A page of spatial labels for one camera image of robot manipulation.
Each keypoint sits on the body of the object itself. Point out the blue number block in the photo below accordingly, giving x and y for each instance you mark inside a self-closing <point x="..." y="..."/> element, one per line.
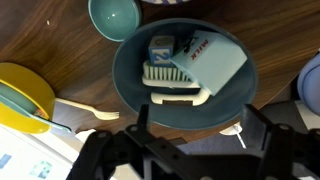
<point x="161" y="50"/>

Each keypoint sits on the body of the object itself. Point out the cream plastic fork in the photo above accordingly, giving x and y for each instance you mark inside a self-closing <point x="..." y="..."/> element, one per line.
<point x="102" y="115"/>

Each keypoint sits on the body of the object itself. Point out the purple plant pot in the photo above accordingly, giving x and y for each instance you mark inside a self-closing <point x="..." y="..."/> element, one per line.
<point x="309" y="85"/>

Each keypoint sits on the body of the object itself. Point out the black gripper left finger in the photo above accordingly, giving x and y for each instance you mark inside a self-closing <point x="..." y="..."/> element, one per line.
<point x="139" y="131"/>

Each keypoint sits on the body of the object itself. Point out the yellow bowl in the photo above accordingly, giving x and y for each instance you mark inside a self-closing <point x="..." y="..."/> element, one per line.
<point x="31" y="92"/>

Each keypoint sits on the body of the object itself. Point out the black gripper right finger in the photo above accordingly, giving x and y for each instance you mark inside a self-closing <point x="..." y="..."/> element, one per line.
<point x="255" y="127"/>

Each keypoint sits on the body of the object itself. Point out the teal utensil in yellow bowl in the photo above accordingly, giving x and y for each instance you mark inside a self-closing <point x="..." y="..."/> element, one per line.
<point x="21" y="114"/>

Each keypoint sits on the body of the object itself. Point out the cream toy brush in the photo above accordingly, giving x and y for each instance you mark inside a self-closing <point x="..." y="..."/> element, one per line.
<point x="171" y="77"/>

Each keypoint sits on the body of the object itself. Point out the light blue milk carton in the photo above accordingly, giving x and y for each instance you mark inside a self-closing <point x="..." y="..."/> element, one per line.
<point x="209" y="59"/>

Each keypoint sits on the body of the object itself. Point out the white paper napkin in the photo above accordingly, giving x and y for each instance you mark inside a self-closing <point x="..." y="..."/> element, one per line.
<point x="83" y="135"/>

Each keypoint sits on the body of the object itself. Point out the small teal bowl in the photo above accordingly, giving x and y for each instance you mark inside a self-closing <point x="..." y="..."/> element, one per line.
<point x="115" y="19"/>

